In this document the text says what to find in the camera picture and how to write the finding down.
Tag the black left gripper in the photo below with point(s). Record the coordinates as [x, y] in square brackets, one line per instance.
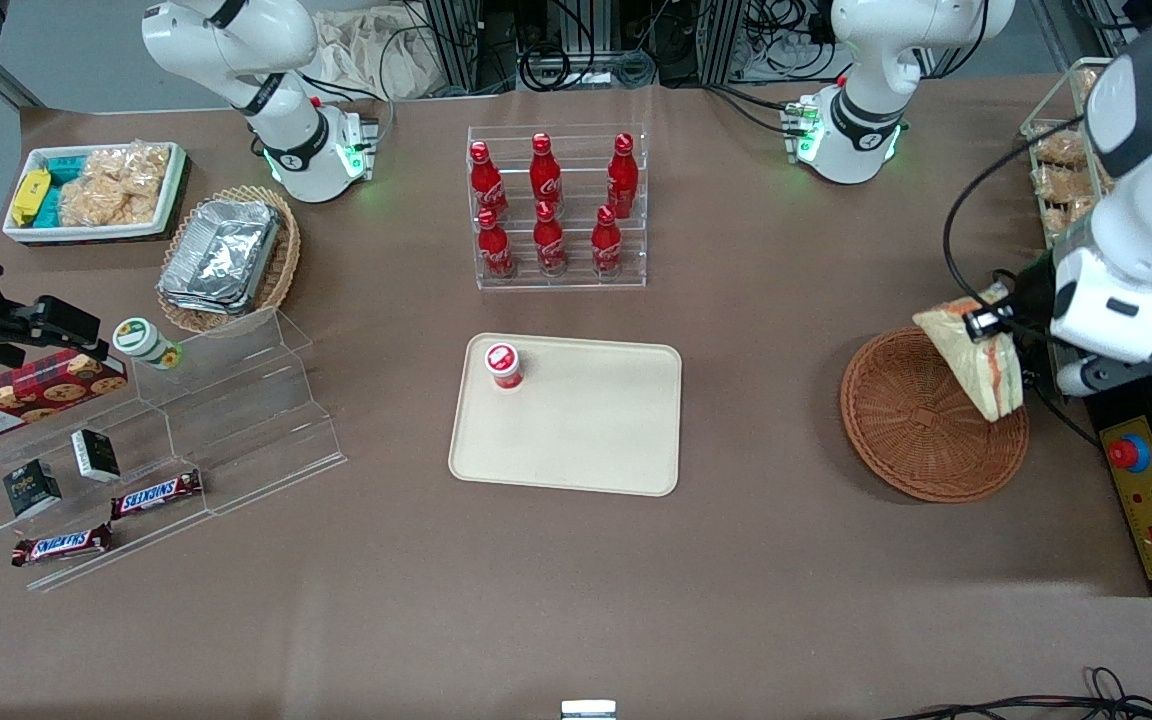
[1034, 295]

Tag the triangle sandwich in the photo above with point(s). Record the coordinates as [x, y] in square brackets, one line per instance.
[986, 380]

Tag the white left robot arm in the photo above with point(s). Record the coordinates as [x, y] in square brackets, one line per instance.
[1136, 240]

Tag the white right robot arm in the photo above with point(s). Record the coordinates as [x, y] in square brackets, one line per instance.
[286, 130]

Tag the round brown wicker basket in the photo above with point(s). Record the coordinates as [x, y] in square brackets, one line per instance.
[916, 430]

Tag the aluminium foil tray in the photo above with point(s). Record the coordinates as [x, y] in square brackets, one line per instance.
[226, 250]
[201, 303]

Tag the oval light wicker basket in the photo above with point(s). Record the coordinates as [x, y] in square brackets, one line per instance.
[283, 270]

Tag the beige plastic tray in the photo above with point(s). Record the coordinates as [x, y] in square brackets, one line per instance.
[596, 430]

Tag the red tartan cookie box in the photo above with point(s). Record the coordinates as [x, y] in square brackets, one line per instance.
[46, 392]

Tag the green lid cup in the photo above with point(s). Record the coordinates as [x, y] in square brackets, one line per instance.
[136, 338]

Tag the teal snack packet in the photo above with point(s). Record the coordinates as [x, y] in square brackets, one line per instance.
[49, 208]
[64, 168]

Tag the bagged fried snack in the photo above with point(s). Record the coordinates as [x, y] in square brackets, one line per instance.
[1068, 215]
[1061, 150]
[1086, 85]
[1071, 182]

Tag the yellow snack packet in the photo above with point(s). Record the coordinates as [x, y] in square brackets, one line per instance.
[31, 195]

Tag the black box with white side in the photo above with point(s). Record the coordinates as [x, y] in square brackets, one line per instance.
[96, 455]

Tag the black box with gold print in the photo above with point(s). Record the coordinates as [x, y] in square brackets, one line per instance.
[32, 488]

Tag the clear bag of crackers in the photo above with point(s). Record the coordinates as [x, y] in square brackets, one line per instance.
[116, 190]

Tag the red emergency stop button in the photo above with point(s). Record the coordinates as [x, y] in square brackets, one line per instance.
[1128, 453]

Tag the Snickers chocolate bar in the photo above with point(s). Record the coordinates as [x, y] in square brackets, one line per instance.
[156, 494]
[61, 545]

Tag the white rectangular snack bin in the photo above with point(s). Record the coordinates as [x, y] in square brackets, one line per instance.
[177, 180]

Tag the clear acrylic step display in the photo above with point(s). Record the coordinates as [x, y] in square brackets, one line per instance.
[236, 430]

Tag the white power strip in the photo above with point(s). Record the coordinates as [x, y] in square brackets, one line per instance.
[786, 62]

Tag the red Coca-Cola bottle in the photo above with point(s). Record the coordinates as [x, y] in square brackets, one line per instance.
[549, 243]
[494, 248]
[622, 180]
[605, 245]
[484, 185]
[545, 170]

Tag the clear acrylic bottle rack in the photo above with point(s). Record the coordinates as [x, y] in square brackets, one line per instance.
[571, 283]

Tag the beige crumpled cloth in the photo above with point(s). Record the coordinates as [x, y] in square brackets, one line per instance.
[376, 60]

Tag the red white yogurt cup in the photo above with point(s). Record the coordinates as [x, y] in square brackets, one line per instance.
[504, 365]

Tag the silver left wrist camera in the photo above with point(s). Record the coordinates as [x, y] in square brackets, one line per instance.
[1079, 378]

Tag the aluminium profile post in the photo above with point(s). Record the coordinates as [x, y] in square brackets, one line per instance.
[454, 45]
[721, 40]

